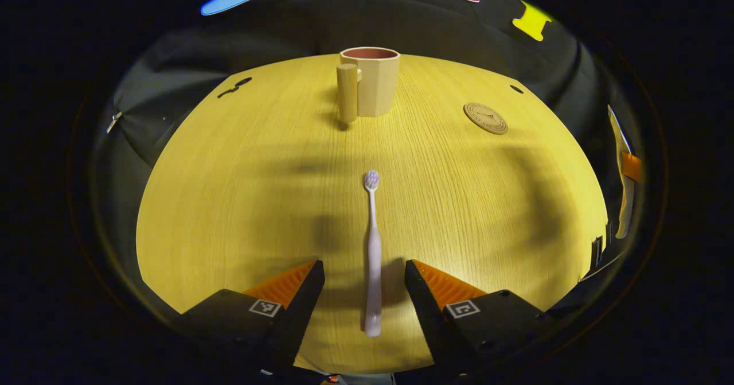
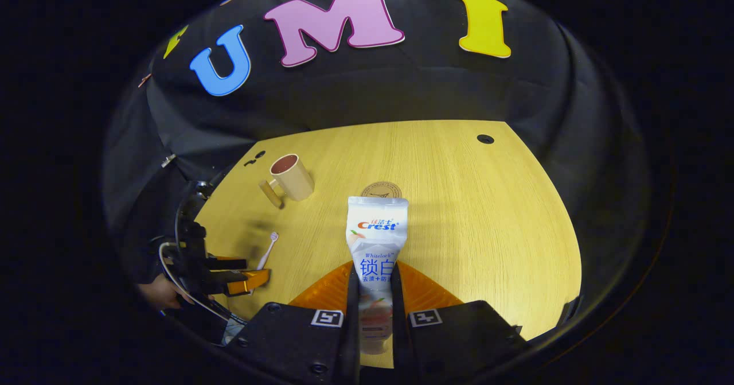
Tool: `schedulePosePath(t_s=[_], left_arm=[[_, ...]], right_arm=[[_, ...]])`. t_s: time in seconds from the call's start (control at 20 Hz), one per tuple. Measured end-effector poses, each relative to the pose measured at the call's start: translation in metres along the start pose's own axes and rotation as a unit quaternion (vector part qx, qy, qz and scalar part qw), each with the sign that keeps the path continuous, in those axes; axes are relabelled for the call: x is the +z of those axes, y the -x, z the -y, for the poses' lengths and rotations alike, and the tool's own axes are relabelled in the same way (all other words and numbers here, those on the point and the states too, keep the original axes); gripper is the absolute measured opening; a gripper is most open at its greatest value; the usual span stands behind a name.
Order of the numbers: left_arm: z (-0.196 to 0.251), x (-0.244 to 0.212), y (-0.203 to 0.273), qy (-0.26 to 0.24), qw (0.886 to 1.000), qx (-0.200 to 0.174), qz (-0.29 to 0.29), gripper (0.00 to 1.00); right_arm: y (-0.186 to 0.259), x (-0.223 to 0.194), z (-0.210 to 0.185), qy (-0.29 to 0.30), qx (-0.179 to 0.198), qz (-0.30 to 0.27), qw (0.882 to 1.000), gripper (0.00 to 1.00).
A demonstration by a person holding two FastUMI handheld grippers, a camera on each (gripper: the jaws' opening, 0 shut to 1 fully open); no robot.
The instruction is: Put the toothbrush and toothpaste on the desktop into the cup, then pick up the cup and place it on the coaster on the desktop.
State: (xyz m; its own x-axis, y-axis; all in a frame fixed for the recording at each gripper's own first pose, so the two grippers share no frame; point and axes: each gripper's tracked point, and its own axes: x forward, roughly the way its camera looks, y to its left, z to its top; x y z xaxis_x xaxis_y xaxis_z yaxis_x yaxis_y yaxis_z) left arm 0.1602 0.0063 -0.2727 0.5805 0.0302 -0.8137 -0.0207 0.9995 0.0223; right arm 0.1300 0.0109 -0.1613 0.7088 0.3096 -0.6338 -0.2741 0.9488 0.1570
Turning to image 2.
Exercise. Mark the white toothbrush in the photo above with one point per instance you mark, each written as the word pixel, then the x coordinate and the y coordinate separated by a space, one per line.
pixel 268 250

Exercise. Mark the silver cloth clip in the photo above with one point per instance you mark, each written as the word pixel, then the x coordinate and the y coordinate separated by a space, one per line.
pixel 168 160

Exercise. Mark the round brown coaster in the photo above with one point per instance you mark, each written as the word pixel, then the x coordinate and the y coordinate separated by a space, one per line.
pixel 381 190

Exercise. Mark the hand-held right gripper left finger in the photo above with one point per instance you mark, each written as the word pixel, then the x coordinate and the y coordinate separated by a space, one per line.
pixel 321 339

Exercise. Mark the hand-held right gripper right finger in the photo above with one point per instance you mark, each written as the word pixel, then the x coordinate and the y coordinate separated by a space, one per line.
pixel 447 339

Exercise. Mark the black round desk grommet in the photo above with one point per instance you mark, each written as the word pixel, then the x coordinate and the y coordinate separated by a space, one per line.
pixel 485 139

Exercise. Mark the beige cup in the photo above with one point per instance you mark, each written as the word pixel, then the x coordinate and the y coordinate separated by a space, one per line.
pixel 292 178

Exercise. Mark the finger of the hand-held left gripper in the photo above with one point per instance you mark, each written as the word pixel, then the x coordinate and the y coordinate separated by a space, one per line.
pixel 249 280

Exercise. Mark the white toothpaste tube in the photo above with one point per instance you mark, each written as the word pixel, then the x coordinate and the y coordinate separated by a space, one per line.
pixel 375 241

